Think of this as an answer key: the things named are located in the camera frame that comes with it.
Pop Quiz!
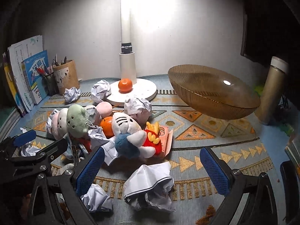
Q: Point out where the black monitor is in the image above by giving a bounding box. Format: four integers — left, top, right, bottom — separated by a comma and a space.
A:
240, 0, 300, 71

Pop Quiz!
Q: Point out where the white and blue plush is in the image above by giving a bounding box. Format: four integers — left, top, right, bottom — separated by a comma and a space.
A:
111, 112, 153, 158

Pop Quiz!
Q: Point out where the bunch of dark pens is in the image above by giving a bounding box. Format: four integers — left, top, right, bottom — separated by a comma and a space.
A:
52, 55, 68, 66

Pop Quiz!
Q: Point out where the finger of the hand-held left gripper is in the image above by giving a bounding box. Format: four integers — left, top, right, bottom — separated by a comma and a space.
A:
9, 138, 69, 177
0, 129, 37, 159

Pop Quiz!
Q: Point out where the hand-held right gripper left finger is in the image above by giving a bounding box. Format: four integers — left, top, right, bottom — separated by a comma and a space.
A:
28, 146, 106, 225

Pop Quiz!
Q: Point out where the pink box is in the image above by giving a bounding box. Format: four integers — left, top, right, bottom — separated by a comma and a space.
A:
145, 125, 174, 156

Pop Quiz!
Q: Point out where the mandarin orange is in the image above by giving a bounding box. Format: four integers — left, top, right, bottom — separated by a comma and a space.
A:
118, 78, 134, 94
100, 116, 116, 138

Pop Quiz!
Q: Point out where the red orange snack bag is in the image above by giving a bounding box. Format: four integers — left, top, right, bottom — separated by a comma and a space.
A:
76, 137, 93, 153

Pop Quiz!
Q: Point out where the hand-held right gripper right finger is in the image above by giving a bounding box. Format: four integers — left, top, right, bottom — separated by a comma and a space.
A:
199, 146, 279, 225

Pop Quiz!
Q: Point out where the amber glass bowl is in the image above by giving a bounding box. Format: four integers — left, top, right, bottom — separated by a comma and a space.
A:
168, 64, 261, 120

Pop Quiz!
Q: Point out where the dark blue object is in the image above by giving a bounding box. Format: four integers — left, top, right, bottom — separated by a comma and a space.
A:
280, 160, 300, 223

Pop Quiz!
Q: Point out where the bunch of coloured pens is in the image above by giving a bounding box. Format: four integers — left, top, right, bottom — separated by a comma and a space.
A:
35, 66, 55, 78

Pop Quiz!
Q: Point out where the plain dango plush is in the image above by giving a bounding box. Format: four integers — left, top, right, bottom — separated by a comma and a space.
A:
83, 101, 113, 125

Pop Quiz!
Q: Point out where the black mesh pen holder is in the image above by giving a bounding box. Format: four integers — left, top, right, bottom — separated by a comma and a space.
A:
42, 71, 59, 96

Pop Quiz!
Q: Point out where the cardboard pen holder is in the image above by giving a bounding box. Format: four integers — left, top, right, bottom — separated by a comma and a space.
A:
52, 60, 80, 96

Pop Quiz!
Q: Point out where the gold thermos bottle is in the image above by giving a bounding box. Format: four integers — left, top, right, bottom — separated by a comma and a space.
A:
254, 56, 289, 125

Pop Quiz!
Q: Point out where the white desk lamp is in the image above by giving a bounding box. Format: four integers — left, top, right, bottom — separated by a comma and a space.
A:
106, 0, 158, 104

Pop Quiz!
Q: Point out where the patterned table mat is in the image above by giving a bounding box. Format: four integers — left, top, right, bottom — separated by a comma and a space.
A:
0, 74, 285, 225

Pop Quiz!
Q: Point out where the red fries plush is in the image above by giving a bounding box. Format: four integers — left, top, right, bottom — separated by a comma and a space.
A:
141, 121, 163, 156

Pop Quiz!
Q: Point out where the white paper booklet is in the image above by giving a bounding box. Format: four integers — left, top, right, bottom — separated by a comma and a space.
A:
8, 35, 44, 113

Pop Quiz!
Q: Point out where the yellow book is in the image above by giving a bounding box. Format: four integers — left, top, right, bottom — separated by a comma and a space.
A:
2, 53, 26, 118

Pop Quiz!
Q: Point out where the dango plush with faces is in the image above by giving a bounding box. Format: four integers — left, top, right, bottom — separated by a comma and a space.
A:
50, 103, 91, 140

